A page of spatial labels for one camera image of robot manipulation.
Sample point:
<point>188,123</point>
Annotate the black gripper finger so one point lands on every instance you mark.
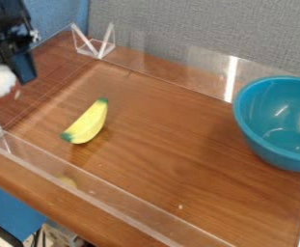
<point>22,67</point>

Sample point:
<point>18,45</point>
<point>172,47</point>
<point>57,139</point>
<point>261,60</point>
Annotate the clear acrylic back barrier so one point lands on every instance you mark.
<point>209,73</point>

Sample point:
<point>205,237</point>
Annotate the clear acrylic barrier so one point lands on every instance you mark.
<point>122,205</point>
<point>209,73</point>

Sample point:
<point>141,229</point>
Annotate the clear acrylic front barrier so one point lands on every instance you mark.
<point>122,205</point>

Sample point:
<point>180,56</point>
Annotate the blue plastic bowl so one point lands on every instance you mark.
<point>267,114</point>

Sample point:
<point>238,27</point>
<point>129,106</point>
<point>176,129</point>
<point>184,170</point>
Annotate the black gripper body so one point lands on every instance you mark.
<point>17,33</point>

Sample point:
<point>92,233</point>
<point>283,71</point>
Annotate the clear acrylic corner bracket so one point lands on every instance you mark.
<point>89,46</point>

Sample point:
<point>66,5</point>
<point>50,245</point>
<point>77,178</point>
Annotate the yellow toy banana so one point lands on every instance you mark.
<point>86,126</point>

